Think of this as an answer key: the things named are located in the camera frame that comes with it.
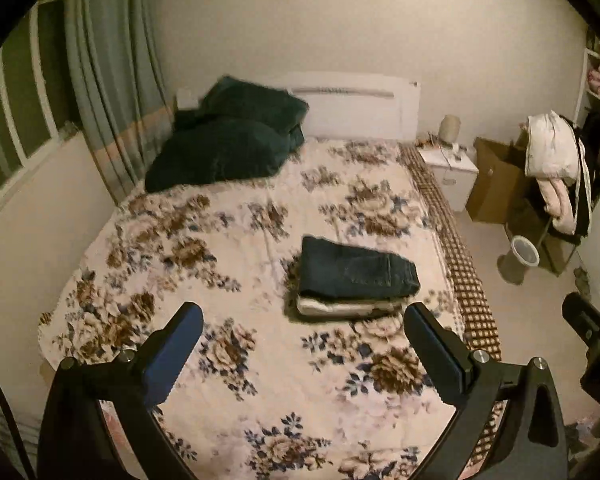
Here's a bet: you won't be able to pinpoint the beige table lamp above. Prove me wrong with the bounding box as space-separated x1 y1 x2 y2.
440 115 461 144

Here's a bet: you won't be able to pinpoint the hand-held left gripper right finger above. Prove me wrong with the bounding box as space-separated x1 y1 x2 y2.
404 301 568 480

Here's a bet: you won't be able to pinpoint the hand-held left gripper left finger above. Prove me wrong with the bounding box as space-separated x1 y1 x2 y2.
37 301 204 480

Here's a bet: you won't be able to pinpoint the dark green pillow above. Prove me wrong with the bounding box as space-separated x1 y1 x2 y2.
200 76 310 133

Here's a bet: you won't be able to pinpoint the grey waste bin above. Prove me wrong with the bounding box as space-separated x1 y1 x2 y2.
509 235 541 270

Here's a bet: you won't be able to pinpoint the white nightstand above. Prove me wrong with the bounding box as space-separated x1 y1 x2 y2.
417 146 480 212

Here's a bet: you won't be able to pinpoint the brown checked blanket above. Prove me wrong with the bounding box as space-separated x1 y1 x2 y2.
397 142 506 480

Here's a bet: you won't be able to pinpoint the brown cardboard box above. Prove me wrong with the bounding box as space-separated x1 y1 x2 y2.
466 137 532 225

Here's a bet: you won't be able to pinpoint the blue jeans pants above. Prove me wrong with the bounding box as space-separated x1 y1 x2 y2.
297 236 422 302

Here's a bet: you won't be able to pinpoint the white headboard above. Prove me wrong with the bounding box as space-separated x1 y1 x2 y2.
275 71 422 141

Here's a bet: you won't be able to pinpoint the grey-green curtain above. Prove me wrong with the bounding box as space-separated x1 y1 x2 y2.
62 0 174 206

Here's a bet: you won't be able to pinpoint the wooden chair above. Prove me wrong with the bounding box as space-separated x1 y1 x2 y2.
509 195 577 276

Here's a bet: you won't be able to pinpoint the dark green pillows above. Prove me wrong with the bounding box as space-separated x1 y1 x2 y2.
145 109 306 194

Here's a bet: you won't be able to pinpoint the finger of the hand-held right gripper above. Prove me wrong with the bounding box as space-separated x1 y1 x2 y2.
562 291 600 357

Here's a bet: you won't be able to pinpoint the white folded pants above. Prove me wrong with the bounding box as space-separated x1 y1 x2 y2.
295 294 407 318

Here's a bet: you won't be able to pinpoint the window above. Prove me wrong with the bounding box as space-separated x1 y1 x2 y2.
0 0 81 211

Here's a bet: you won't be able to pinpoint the dark folded pants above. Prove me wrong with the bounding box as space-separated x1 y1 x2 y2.
284 260 412 325

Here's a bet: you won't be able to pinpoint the floral bed blanket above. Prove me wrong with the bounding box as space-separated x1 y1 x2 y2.
37 137 481 480

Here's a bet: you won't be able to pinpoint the black garment with white stripe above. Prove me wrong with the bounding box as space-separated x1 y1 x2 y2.
560 115 597 239

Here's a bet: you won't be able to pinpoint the white padded jacket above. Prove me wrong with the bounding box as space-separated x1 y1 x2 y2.
524 111 582 181

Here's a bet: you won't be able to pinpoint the pink padded jacket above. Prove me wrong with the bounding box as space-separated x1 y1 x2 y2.
540 177 581 235

